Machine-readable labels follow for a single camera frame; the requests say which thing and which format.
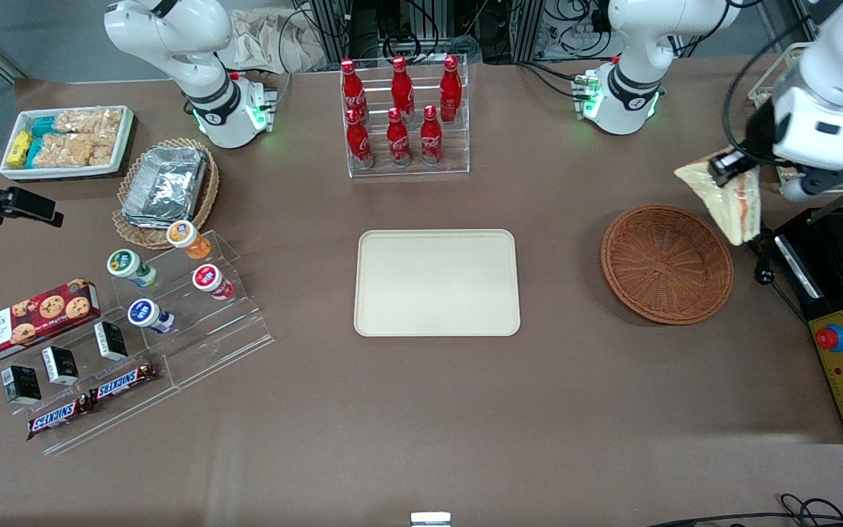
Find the stacked foil containers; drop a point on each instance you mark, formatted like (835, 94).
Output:
(165, 183)

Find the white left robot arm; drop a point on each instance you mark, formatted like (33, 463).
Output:
(634, 51)

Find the blue lid yogurt cup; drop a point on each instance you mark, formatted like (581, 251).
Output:
(147, 315)

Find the beige cloth bag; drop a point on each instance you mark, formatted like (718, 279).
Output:
(268, 40)

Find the clear acrylic bottle rack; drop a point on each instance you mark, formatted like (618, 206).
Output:
(407, 170)

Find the beige rectangular tray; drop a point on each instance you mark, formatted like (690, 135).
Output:
(436, 282)

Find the small black box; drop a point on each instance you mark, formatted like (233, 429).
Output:
(60, 366)
(21, 384)
(110, 340)

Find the orange lid yogurt cup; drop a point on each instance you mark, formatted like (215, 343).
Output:
(186, 238)

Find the black sealing machine yellow panel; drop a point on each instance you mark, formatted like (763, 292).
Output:
(824, 293)

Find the white rectangular snack tub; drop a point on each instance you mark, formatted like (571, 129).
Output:
(125, 139)

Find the Snickers chocolate bar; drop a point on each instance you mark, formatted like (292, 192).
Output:
(121, 382)
(57, 419)

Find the flat oval wicker basket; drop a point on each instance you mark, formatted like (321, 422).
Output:
(205, 197)

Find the teal snack packet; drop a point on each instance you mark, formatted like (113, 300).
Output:
(42, 126)
(32, 152)

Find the clear acrylic step display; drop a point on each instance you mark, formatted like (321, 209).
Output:
(202, 344)

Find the red lid yogurt cup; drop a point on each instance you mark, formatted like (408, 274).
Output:
(211, 280)

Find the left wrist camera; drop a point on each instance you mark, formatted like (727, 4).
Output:
(802, 187)

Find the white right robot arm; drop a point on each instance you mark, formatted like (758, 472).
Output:
(209, 95)

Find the red cola bottle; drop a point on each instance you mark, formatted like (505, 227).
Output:
(431, 139)
(398, 143)
(359, 143)
(451, 88)
(402, 88)
(352, 88)

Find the triangle sandwich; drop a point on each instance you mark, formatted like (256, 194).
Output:
(740, 212)

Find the yellow snack packet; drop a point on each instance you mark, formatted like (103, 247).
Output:
(20, 148)

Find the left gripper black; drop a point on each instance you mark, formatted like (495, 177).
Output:
(760, 134)

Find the green lid yogurt cup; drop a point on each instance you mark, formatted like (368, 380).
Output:
(129, 266)

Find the round brown wicker basket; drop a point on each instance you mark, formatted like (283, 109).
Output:
(667, 263)

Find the red Walkers cookie box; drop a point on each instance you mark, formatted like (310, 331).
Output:
(26, 322)

